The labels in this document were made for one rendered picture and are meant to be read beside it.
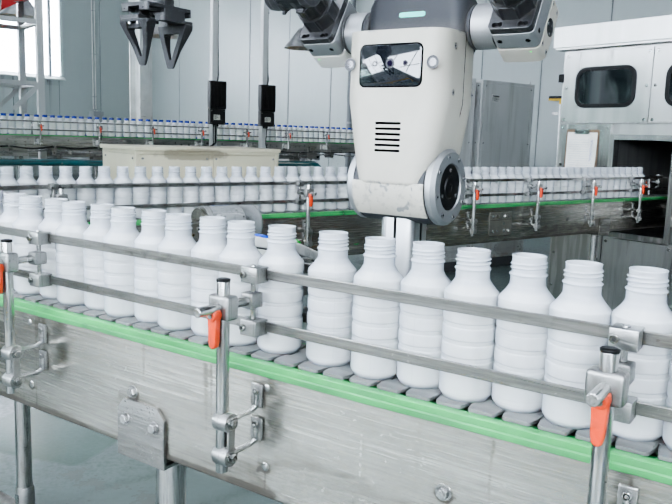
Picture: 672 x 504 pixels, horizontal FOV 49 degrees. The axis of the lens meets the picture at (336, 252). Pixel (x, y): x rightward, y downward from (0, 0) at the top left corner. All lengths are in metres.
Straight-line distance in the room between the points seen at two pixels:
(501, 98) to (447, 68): 6.25
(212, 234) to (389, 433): 0.37
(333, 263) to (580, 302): 0.30
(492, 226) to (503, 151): 4.32
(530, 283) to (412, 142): 0.75
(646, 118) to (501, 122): 3.29
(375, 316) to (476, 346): 0.13
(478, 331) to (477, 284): 0.05
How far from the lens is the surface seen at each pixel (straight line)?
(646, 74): 4.67
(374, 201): 1.55
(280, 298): 0.95
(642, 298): 0.76
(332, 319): 0.91
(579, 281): 0.77
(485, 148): 7.59
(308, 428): 0.93
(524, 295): 0.79
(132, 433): 1.15
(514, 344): 0.80
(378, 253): 0.86
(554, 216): 3.88
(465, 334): 0.81
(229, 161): 5.20
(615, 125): 4.76
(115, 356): 1.15
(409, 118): 1.50
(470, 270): 0.80
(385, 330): 0.87
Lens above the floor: 1.28
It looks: 9 degrees down
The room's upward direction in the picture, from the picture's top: 2 degrees clockwise
